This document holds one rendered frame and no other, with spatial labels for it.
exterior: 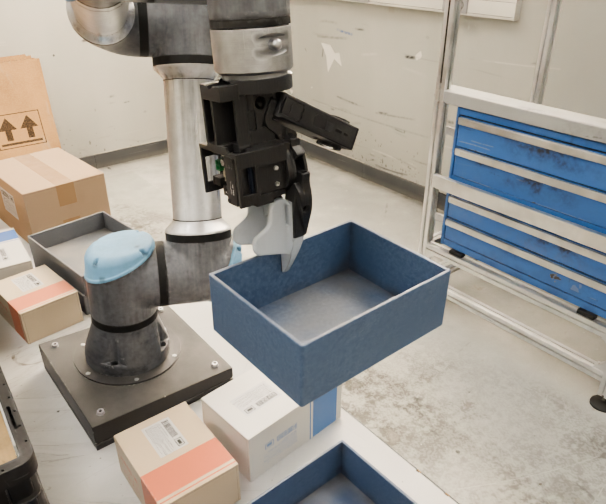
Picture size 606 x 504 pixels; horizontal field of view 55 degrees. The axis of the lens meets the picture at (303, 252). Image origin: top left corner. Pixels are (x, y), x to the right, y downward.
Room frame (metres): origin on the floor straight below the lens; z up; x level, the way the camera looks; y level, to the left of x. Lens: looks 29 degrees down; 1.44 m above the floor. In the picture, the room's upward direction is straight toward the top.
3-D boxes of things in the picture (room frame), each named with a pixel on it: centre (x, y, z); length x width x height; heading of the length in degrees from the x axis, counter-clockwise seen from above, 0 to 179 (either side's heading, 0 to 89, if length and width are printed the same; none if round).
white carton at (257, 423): (0.72, 0.05, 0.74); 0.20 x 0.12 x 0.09; 134
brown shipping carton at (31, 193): (1.54, 0.73, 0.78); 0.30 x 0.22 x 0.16; 43
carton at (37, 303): (1.05, 0.57, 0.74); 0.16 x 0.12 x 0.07; 45
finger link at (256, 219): (0.57, 0.05, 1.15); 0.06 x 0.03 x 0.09; 128
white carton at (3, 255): (1.19, 0.72, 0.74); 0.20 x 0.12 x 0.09; 34
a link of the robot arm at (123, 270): (0.87, 0.31, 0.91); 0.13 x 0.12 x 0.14; 107
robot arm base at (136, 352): (0.87, 0.32, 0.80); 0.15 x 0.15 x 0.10
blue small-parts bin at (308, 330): (0.51, -0.03, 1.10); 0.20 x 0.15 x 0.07; 130
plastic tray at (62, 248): (1.22, 0.49, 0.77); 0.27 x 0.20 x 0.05; 46
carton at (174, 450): (0.61, 0.19, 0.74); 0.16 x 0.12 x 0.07; 38
